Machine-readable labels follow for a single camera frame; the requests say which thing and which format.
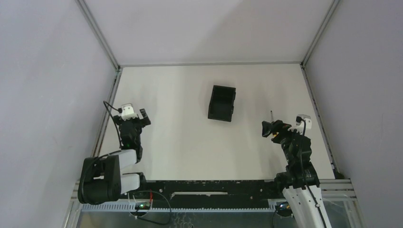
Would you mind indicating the small green circuit board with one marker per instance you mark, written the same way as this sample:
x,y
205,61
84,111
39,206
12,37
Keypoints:
x,y
142,206

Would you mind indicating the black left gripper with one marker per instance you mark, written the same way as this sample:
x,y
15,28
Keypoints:
x,y
135,120

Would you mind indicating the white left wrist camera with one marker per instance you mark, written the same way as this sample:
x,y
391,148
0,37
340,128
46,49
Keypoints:
x,y
128,112

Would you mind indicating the black plastic bin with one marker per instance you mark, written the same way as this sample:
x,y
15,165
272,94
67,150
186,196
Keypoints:
x,y
221,105

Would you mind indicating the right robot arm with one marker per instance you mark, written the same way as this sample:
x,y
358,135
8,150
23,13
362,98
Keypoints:
x,y
299,183

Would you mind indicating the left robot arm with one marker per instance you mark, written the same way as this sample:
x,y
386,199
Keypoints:
x,y
101,179

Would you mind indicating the black mounting rail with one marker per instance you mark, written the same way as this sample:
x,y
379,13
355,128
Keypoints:
x,y
211,194

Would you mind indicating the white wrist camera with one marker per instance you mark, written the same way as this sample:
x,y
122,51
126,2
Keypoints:
x,y
303,123
128,112

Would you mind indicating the screwdriver with yellow black handle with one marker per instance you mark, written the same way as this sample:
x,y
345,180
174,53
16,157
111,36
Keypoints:
x,y
272,119

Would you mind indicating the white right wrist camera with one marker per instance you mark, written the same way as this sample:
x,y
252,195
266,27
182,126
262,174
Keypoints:
x,y
303,123

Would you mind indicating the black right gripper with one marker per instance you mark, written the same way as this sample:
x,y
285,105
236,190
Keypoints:
x,y
267,127

